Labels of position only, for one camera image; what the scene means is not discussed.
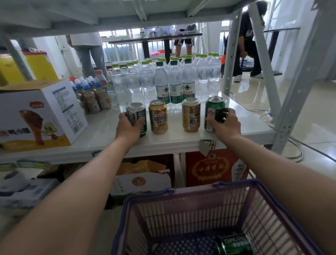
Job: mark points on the person's right hand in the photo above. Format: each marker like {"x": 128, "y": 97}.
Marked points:
{"x": 229, "y": 127}

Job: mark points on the person's left hand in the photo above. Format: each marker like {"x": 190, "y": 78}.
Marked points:
{"x": 127, "y": 131}

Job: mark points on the white glossy metal shelf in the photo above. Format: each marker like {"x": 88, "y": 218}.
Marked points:
{"x": 168, "y": 138}

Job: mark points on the pink and purple plastic basket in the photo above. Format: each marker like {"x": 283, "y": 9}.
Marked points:
{"x": 189, "y": 210}

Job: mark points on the person's left forearm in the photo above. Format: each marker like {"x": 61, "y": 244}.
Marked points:
{"x": 65, "y": 205}

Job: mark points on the person's right forearm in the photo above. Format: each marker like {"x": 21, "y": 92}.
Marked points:
{"x": 283, "y": 181}

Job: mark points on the price tag with red arrow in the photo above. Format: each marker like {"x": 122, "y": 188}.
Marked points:
{"x": 207, "y": 147}

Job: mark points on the white power strip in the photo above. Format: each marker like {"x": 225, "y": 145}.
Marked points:
{"x": 267, "y": 115}

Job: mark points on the red liquor box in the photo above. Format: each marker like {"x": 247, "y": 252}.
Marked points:
{"x": 210, "y": 168}

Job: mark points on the group of brown drink bottles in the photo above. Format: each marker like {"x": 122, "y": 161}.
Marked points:
{"x": 90, "y": 97}

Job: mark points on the group of clear water bottles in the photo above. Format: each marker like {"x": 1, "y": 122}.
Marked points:
{"x": 131, "y": 78}

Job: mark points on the green label water bottle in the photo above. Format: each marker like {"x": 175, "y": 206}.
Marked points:
{"x": 175, "y": 84}
{"x": 162, "y": 84}
{"x": 188, "y": 81}

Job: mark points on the pink cap drink bottle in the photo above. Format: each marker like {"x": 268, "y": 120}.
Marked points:
{"x": 101, "y": 77}

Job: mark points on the white carton with duck print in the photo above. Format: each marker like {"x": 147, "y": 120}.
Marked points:
{"x": 39, "y": 115}

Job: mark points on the long black table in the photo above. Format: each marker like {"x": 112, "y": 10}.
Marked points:
{"x": 155, "y": 38}

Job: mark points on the green price tag holder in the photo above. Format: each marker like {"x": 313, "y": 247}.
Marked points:
{"x": 34, "y": 165}

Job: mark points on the yellow box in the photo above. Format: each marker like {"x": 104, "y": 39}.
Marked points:
{"x": 34, "y": 69}

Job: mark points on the white and blue carton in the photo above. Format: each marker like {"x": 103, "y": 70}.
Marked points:
{"x": 26, "y": 194}

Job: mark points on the white toilet paper roll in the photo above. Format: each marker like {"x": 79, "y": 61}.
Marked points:
{"x": 13, "y": 181}

